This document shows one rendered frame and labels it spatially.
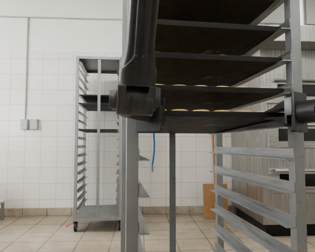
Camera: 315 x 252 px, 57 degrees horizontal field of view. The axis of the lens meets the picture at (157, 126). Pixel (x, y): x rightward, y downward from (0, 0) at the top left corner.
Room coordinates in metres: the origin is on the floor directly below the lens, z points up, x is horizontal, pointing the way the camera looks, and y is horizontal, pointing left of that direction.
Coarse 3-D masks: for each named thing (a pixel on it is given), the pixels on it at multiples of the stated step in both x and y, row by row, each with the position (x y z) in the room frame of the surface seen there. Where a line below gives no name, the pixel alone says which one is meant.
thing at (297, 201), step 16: (288, 0) 0.79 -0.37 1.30; (288, 16) 0.80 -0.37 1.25; (288, 32) 0.80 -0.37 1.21; (288, 48) 0.80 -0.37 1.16; (288, 64) 0.80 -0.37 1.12; (288, 80) 0.80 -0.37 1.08; (288, 128) 0.81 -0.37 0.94; (288, 144) 0.81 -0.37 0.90; (288, 160) 0.81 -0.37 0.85; (304, 176) 0.79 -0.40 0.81; (304, 192) 0.79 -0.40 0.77; (304, 208) 0.79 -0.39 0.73; (304, 224) 0.79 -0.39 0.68; (304, 240) 0.79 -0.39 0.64
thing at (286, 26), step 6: (282, 24) 0.82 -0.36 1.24; (288, 24) 0.79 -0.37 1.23; (276, 30) 0.81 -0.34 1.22; (282, 30) 0.80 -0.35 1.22; (270, 36) 0.85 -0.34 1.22; (276, 36) 0.85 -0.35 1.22; (264, 42) 0.90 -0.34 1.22; (252, 48) 0.95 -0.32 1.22; (258, 48) 0.95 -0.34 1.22; (246, 54) 1.02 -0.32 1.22
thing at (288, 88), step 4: (288, 84) 0.80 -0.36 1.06; (284, 88) 0.82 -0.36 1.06; (288, 88) 0.80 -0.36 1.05; (284, 92) 0.78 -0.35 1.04; (288, 92) 0.79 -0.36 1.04; (268, 96) 0.86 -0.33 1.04; (272, 96) 0.84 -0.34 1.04; (276, 96) 0.84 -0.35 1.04; (280, 96) 0.84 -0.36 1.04; (256, 100) 0.93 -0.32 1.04; (260, 100) 0.92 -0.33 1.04; (264, 100) 0.92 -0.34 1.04; (244, 104) 1.02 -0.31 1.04; (248, 104) 1.01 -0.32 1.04; (252, 104) 1.01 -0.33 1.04; (232, 108) 1.13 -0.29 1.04; (236, 108) 1.13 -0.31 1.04
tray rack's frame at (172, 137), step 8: (216, 136) 1.39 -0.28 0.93; (216, 144) 1.39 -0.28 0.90; (216, 160) 1.39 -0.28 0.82; (216, 176) 1.39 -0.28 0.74; (216, 200) 1.40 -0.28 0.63; (120, 216) 1.34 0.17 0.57; (216, 216) 1.40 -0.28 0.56; (120, 224) 1.33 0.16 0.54; (120, 232) 1.33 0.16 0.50; (120, 240) 1.33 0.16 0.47; (216, 240) 1.41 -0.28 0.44; (120, 248) 1.33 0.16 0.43
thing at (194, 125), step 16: (176, 112) 0.76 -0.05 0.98; (192, 112) 0.77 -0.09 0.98; (208, 112) 0.78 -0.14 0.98; (224, 112) 0.78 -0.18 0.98; (240, 112) 0.79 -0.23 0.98; (256, 112) 0.79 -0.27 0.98; (272, 112) 0.80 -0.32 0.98; (176, 128) 1.13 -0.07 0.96; (192, 128) 1.13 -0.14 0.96; (208, 128) 1.14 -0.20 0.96; (224, 128) 1.14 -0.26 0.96
